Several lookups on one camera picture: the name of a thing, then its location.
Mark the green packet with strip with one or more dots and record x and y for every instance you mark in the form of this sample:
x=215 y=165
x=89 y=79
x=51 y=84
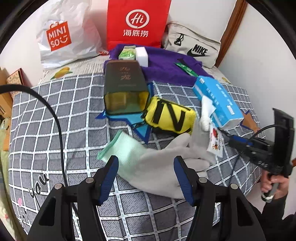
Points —
x=183 y=65

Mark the yellow black pouch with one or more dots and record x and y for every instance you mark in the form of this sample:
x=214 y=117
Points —
x=169 y=116

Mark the grey checked bed cover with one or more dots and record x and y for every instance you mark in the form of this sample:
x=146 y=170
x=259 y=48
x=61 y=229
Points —
x=44 y=153

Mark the purple fluffy towel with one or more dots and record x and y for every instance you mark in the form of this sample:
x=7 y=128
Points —
x=162 y=66

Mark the beige Nike bag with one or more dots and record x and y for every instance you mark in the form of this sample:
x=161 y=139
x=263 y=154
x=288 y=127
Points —
x=190 y=41

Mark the blue tissue box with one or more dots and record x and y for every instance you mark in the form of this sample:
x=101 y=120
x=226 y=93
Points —
x=227 y=114

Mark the green tissue packet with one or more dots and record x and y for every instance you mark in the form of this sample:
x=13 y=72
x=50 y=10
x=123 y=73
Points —
x=128 y=53

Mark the mint green cloth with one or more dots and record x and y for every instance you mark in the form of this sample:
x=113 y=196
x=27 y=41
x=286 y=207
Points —
x=120 y=148

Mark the brown wooden door frame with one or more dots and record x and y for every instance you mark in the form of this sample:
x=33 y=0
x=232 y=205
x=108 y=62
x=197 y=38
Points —
x=231 y=29

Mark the brown patterned box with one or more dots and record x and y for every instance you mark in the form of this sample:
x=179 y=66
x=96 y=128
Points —
x=17 y=78

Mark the black right sleeve forearm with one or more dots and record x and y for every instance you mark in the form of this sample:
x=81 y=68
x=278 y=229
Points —
x=271 y=220

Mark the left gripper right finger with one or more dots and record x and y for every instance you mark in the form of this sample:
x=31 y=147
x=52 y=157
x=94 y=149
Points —
x=187 y=178

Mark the person's right hand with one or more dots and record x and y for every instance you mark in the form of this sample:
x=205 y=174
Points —
x=268 y=182

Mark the small printed snack packet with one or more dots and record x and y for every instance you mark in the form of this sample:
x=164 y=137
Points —
x=216 y=141

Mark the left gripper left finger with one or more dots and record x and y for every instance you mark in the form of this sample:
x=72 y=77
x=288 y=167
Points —
x=109 y=173

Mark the red Haidilao paper bag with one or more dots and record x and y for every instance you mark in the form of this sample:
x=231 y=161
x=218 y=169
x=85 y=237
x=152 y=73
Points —
x=139 y=22

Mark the white cotton glove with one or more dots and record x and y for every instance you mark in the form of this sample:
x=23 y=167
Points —
x=152 y=171

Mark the white sheet with fruit print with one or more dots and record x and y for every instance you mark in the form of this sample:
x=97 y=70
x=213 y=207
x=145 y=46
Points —
x=80 y=67

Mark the white Miniso plastic bag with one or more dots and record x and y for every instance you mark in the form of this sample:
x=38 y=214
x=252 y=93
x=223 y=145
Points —
x=66 y=33

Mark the white sponge block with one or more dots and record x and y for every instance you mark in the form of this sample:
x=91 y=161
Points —
x=141 y=56

